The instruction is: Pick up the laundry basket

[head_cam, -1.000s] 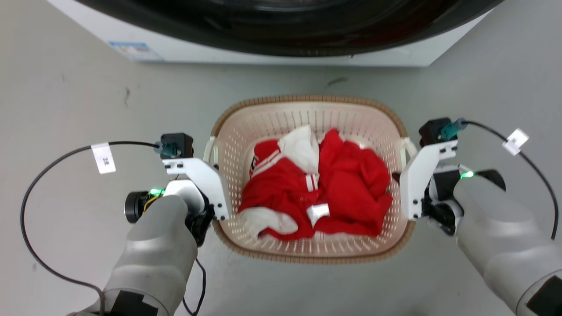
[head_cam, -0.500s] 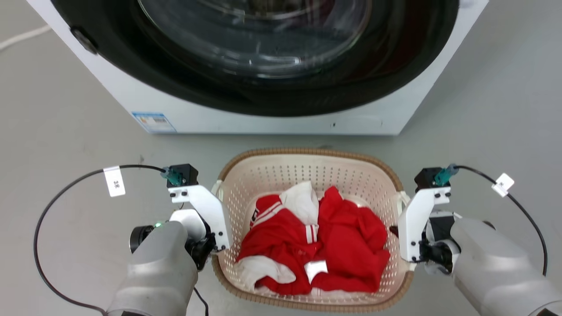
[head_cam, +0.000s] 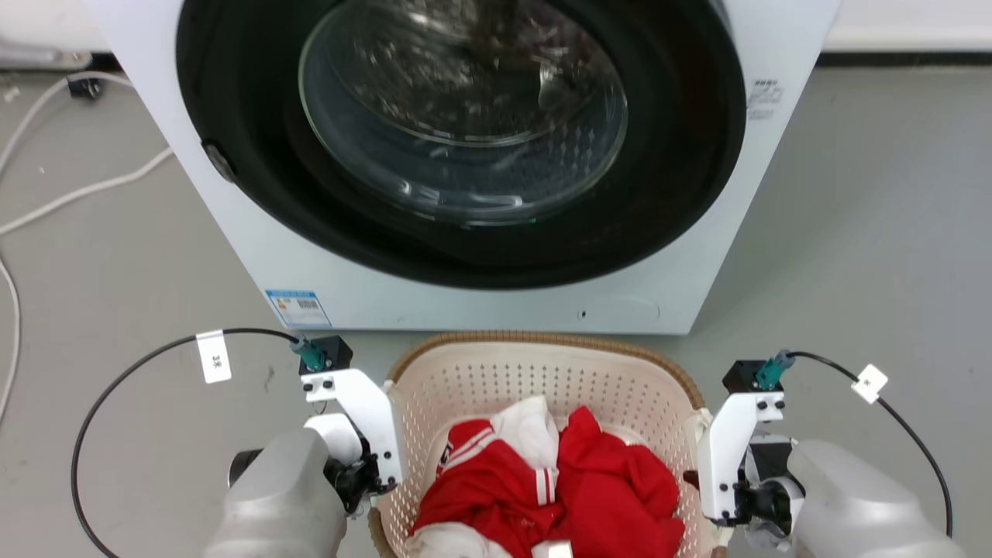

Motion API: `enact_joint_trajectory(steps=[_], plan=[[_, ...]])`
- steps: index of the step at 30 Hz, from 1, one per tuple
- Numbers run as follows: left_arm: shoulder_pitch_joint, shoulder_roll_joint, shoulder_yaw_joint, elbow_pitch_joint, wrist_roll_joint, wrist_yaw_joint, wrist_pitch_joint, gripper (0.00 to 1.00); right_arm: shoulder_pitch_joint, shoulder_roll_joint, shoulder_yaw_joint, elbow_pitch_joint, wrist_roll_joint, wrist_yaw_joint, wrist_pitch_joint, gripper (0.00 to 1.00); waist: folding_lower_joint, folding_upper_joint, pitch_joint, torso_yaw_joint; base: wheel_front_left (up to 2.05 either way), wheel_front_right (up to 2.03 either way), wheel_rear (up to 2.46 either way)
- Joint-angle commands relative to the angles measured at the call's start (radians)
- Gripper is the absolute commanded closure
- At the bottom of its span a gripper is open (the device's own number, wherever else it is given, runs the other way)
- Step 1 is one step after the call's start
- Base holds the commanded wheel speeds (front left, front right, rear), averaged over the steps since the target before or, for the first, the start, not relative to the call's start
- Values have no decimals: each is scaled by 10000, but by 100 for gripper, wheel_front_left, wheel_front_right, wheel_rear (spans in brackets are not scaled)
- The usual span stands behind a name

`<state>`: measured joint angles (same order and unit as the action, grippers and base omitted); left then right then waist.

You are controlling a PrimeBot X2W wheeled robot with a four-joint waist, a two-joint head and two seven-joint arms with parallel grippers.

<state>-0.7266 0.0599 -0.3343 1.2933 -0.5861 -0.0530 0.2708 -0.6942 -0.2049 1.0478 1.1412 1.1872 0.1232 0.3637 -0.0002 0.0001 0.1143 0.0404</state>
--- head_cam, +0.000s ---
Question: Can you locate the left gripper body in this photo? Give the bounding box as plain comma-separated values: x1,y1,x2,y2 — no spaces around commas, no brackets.
305,413,388,516

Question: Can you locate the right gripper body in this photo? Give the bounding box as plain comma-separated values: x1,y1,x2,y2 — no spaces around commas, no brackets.
735,434,804,553

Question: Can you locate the cream perforated laundry basket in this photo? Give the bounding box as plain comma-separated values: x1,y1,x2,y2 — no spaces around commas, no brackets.
368,331,730,558

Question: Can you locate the blue energy label sticker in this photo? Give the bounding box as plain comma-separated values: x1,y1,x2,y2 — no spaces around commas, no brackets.
265,290,332,329

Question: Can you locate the white cloth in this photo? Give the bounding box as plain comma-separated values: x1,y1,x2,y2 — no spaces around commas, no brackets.
405,522,512,558

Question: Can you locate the red garment with white stripes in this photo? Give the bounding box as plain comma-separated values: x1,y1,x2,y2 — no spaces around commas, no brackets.
411,405,686,558

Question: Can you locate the white front-load washing machine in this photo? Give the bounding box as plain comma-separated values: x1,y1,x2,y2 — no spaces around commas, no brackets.
84,0,842,336

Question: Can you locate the black round washer door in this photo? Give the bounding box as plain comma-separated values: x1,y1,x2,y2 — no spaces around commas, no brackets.
176,0,747,291

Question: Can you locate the small grey text sticker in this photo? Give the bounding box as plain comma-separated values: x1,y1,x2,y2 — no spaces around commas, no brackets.
748,77,784,122

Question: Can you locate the white left camera bracket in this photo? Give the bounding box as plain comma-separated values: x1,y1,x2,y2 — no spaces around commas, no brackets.
301,368,405,497

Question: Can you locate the white camera bracket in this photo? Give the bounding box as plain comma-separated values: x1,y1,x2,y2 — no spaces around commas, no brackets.
696,391,786,525
301,368,405,497

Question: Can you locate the white right camera bracket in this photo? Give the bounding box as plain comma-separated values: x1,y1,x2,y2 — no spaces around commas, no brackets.
696,391,786,525

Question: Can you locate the white long cable tag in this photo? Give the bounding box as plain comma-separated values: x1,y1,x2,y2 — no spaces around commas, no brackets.
195,330,233,384

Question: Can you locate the white square cable tag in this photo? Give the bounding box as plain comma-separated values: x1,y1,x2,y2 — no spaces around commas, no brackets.
850,364,889,405

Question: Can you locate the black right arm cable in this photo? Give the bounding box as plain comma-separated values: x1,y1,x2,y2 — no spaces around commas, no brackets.
789,351,954,538

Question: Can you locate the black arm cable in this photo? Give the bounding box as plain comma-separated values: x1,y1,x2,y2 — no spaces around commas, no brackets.
789,351,954,538
71,327,305,558

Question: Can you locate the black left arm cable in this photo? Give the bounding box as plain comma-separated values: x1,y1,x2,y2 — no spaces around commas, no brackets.
71,327,305,558

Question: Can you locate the white floor cable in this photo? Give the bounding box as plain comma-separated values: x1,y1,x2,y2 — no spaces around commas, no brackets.
0,71,134,177
0,146,176,236
0,256,22,424

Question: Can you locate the black wall baseboard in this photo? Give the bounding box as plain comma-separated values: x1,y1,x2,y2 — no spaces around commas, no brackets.
820,50,992,70

